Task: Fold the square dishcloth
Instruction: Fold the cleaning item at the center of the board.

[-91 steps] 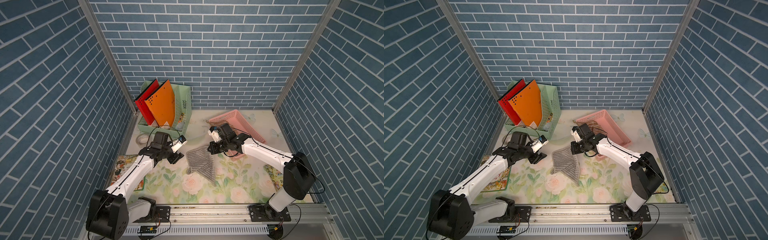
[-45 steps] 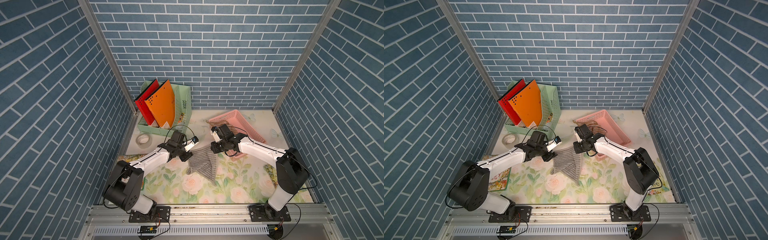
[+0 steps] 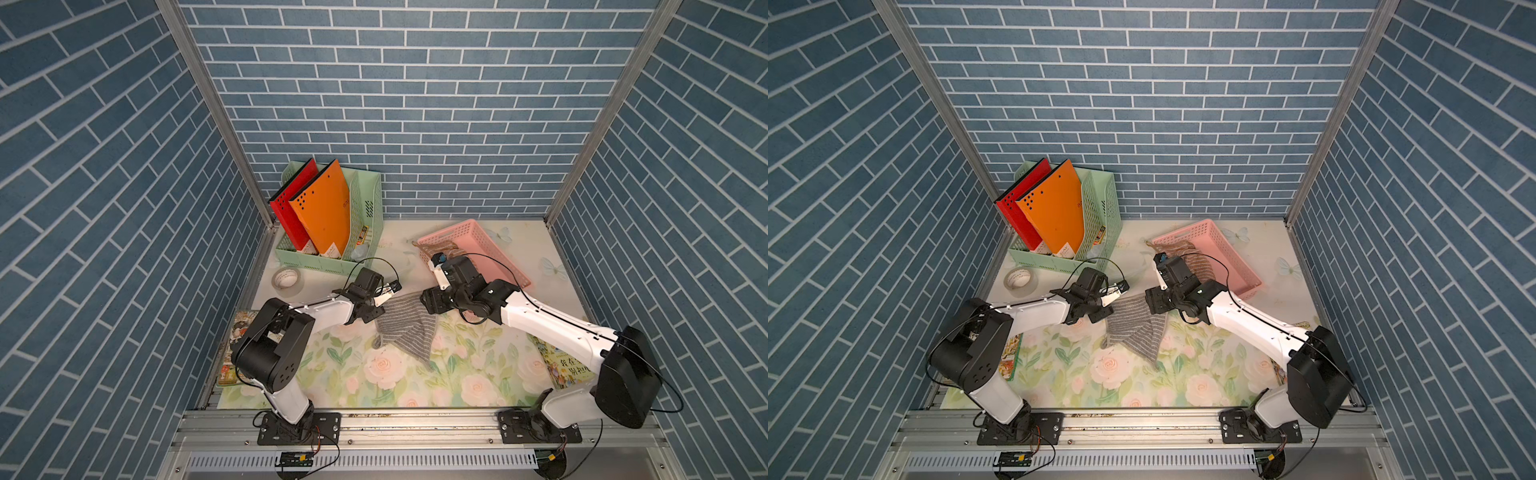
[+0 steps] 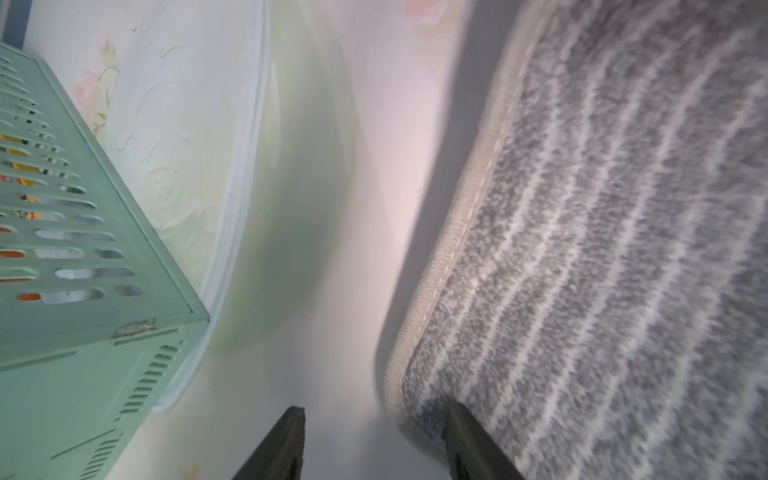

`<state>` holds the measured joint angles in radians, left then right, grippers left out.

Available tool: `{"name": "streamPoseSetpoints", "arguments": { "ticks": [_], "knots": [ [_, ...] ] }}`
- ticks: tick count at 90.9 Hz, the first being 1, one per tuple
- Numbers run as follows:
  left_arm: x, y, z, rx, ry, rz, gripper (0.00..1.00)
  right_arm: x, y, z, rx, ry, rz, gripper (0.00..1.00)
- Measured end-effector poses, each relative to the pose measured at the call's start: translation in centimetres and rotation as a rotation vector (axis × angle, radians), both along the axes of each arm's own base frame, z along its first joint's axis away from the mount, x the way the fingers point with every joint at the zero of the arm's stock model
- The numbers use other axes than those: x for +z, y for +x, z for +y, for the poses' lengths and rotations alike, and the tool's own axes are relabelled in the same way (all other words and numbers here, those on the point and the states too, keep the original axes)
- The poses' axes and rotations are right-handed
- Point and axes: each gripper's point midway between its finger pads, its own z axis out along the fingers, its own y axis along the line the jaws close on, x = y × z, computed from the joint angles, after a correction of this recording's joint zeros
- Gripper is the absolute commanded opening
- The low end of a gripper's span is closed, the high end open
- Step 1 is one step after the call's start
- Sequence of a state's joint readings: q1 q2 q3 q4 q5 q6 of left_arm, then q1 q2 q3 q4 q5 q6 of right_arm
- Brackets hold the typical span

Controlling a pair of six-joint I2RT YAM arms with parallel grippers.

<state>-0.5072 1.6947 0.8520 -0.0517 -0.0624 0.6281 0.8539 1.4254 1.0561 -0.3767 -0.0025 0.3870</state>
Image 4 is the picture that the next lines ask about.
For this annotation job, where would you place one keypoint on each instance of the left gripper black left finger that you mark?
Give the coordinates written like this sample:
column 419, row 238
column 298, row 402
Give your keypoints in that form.
column 280, row 454

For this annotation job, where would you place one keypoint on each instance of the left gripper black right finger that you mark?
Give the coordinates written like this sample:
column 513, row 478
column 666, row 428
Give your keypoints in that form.
column 472, row 454

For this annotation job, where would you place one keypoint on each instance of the grey striped dishcloth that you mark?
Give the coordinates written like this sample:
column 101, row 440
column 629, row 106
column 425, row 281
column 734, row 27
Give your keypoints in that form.
column 597, row 297

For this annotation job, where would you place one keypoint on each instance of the green plastic file rack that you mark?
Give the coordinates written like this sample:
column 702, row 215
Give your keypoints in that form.
column 96, row 315

